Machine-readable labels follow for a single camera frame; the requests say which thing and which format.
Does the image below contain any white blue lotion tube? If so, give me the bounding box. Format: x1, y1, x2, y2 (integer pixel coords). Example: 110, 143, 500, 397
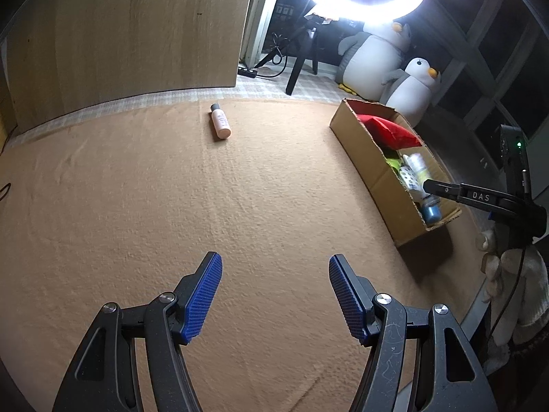
404, 152, 442, 225

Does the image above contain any white dotted tissue pack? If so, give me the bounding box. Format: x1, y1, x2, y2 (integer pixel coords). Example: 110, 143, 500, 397
398, 165, 422, 194

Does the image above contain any green tube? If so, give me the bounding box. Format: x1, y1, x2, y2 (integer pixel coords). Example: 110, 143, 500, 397
385, 158, 402, 173

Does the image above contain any red fabric pouch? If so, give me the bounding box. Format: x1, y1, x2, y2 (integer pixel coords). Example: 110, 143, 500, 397
357, 114, 421, 151

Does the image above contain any gloved right hand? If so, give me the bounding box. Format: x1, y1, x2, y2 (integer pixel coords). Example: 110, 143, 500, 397
476, 230, 548, 347

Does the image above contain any cardboard box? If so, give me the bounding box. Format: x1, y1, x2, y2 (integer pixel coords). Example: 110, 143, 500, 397
329, 99, 462, 247

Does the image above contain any small penguin plush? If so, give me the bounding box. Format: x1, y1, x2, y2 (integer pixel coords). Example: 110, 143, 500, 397
379, 58, 441, 127

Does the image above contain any large penguin plush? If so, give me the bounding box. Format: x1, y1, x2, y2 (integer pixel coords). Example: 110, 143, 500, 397
335, 21, 411, 101

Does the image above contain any black tripod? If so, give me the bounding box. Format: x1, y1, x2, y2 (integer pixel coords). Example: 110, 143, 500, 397
253, 15, 323, 96

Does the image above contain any small pink bottle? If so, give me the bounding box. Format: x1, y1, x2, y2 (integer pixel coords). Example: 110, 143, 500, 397
210, 103, 232, 139

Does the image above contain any black power strip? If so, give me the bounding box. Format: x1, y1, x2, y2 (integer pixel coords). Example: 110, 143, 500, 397
237, 67, 257, 78

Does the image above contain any large wooden board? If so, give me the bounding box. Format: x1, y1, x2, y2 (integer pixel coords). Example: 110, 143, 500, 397
7, 0, 249, 131

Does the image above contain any black charger with cable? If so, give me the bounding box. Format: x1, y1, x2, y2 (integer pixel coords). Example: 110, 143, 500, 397
0, 182, 11, 201

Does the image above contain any ring light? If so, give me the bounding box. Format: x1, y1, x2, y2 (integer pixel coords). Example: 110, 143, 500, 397
310, 0, 423, 26

